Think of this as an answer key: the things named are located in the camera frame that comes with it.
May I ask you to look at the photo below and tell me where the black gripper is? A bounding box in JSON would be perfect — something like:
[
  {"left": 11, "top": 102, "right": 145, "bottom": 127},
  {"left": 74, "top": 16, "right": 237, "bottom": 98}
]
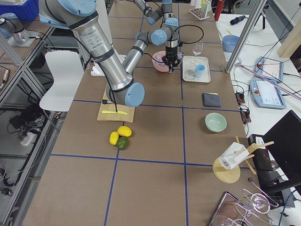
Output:
[{"left": 162, "top": 48, "right": 182, "bottom": 73}]

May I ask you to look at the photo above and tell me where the pink bowl of ice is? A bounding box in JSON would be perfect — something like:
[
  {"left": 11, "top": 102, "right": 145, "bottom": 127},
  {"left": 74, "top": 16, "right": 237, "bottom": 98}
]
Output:
[{"left": 151, "top": 51, "right": 183, "bottom": 73}]

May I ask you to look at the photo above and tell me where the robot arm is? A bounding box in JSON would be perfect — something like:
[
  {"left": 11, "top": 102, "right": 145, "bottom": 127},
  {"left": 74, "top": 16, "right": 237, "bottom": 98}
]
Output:
[
  {"left": 133, "top": 0, "right": 174, "bottom": 25},
  {"left": 39, "top": 0, "right": 181, "bottom": 107}
]

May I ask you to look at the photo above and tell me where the light blue plastic cup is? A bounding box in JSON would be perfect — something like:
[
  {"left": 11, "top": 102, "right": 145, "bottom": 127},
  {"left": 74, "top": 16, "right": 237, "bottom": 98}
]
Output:
[{"left": 194, "top": 64, "right": 206, "bottom": 78}]

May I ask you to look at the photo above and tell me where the wooden cup tree stand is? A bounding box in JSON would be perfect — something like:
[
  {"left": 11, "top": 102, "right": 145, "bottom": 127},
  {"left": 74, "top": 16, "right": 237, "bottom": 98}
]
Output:
[{"left": 213, "top": 136, "right": 274, "bottom": 184}]

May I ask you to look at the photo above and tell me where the cream bear serving tray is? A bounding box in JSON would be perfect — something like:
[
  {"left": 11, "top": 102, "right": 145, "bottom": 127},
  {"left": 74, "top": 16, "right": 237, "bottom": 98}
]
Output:
[{"left": 182, "top": 56, "right": 211, "bottom": 83}]

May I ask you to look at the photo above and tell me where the clear wine glass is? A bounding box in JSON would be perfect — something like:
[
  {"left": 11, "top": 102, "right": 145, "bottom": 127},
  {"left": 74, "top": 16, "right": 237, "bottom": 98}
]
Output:
[{"left": 190, "top": 41, "right": 204, "bottom": 65}]

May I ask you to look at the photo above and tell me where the blue plastic bowl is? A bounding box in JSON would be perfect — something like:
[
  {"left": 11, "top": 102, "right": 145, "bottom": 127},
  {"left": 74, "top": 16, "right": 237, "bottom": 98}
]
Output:
[{"left": 222, "top": 35, "right": 239, "bottom": 52}]

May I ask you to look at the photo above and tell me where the metal rod green tip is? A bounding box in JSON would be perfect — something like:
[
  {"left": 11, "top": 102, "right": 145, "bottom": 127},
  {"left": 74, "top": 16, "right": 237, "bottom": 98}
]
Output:
[{"left": 237, "top": 64, "right": 301, "bottom": 100}]

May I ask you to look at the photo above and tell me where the green ceramic bowl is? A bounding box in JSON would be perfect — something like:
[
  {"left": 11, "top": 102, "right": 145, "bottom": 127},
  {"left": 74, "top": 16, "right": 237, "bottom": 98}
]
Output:
[{"left": 205, "top": 113, "right": 227, "bottom": 133}]

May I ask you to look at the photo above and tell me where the red cylinder bottle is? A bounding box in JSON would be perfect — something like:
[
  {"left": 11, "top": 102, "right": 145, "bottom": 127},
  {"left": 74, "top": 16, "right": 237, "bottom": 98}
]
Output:
[{"left": 214, "top": 0, "right": 224, "bottom": 21}]

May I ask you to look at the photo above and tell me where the large yellow lemon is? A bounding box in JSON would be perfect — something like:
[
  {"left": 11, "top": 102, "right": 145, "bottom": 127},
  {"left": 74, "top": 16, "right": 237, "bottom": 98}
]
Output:
[{"left": 117, "top": 126, "right": 132, "bottom": 137}]

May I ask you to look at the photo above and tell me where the yellow plastic knife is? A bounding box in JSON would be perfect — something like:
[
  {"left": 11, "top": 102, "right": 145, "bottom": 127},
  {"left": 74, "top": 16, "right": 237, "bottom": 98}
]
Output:
[{"left": 101, "top": 110, "right": 128, "bottom": 115}]

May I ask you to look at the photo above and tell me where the green lime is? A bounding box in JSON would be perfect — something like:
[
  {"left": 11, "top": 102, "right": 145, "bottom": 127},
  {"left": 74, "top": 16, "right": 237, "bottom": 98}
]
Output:
[{"left": 116, "top": 137, "right": 128, "bottom": 150}]

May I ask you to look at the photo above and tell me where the small yellow lemon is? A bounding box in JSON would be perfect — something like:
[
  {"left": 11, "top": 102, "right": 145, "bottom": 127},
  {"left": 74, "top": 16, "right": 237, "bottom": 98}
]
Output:
[{"left": 109, "top": 131, "right": 119, "bottom": 145}]

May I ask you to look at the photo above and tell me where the near teach pendant tablet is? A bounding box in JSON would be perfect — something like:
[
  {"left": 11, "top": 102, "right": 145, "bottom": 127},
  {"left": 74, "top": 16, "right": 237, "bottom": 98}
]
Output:
[{"left": 249, "top": 78, "right": 286, "bottom": 109}]

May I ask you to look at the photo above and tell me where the teach pendant tablet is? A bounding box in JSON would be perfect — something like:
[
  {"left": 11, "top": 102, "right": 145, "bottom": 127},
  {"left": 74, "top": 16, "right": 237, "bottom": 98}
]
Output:
[
  {"left": 255, "top": 56, "right": 284, "bottom": 83},
  {"left": 249, "top": 78, "right": 286, "bottom": 109}
]

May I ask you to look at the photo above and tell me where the far teach pendant tablet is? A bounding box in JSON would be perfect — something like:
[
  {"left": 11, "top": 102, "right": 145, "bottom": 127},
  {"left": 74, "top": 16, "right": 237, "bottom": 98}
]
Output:
[{"left": 255, "top": 56, "right": 284, "bottom": 83}]

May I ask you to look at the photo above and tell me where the white plastic chair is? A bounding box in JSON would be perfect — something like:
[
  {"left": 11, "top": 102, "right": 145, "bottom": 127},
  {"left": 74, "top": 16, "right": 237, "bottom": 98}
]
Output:
[{"left": 40, "top": 50, "right": 84, "bottom": 112}]

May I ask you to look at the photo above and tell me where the white paper carton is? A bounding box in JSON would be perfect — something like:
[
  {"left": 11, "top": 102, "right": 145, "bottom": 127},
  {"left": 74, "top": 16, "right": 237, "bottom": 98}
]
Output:
[{"left": 219, "top": 142, "right": 249, "bottom": 170}]

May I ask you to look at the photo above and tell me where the black monitor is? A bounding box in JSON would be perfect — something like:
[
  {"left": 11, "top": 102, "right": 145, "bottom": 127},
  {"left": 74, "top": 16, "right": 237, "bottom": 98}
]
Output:
[{"left": 254, "top": 110, "right": 301, "bottom": 194}]

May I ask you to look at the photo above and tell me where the blue storage bin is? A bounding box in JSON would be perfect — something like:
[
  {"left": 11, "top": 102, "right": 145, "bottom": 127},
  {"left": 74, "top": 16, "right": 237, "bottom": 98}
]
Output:
[{"left": 0, "top": 0, "right": 39, "bottom": 22}]

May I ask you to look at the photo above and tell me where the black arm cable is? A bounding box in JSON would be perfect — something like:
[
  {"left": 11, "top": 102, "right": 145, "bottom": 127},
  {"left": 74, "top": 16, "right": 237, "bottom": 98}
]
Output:
[{"left": 141, "top": 24, "right": 205, "bottom": 62}]

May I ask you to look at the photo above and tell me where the white wire cup rack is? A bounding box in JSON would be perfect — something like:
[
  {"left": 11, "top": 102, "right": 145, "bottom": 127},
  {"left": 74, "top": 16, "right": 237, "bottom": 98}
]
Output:
[{"left": 189, "top": 0, "right": 212, "bottom": 20}]

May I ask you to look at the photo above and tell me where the aluminium frame post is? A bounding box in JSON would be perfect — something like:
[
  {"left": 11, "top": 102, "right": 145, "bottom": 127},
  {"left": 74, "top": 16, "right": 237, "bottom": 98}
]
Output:
[{"left": 225, "top": 0, "right": 266, "bottom": 73}]

